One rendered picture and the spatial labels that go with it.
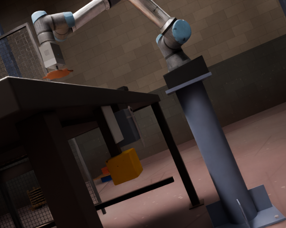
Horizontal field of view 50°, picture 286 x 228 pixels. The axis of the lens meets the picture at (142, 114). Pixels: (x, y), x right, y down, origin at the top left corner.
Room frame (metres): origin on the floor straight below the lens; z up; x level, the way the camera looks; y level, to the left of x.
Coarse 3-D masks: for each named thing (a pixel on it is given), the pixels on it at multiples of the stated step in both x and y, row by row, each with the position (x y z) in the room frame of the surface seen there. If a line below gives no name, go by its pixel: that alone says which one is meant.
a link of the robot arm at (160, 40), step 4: (160, 36) 1.79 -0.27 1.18; (156, 40) 1.83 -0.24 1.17; (160, 40) 1.80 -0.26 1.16; (164, 40) 1.75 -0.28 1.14; (160, 44) 1.81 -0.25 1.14; (164, 44) 1.77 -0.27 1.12; (160, 48) 1.83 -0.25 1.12; (164, 48) 1.79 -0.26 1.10; (168, 48) 1.77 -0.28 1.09; (172, 48) 1.76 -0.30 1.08; (180, 48) 1.80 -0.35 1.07; (164, 52) 1.81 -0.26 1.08; (168, 52) 1.79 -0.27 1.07; (172, 52) 1.78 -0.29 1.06; (164, 56) 1.82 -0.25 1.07
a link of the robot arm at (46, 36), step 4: (48, 32) 1.45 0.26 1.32; (40, 36) 1.45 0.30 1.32; (44, 36) 1.44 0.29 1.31; (48, 36) 1.45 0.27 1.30; (52, 36) 1.46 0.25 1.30; (40, 40) 1.45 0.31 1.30; (44, 40) 1.44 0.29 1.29; (48, 40) 1.45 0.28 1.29; (52, 40) 1.46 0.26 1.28; (40, 44) 1.47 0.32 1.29
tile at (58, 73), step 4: (52, 72) 1.40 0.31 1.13; (56, 72) 1.42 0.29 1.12; (60, 72) 1.44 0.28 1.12; (64, 72) 1.47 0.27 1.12; (68, 72) 1.50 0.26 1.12; (44, 76) 1.45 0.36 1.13; (48, 76) 1.45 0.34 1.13; (52, 76) 1.47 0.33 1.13; (56, 76) 1.50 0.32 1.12; (60, 76) 1.52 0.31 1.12
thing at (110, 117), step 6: (102, 108) 0.92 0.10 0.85; (108, 108) 0.99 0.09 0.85; (108, 114) 0.96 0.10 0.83; (108, 120) 0.93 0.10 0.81; (114, 120) 1.00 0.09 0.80; (108, 126) 0.92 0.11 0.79; (114, 126) 0.97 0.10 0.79; (114, 132) 0.94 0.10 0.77; (120, 132) 1.01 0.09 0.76; (114, 138) 0.92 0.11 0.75; (120, 138) 0.98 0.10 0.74
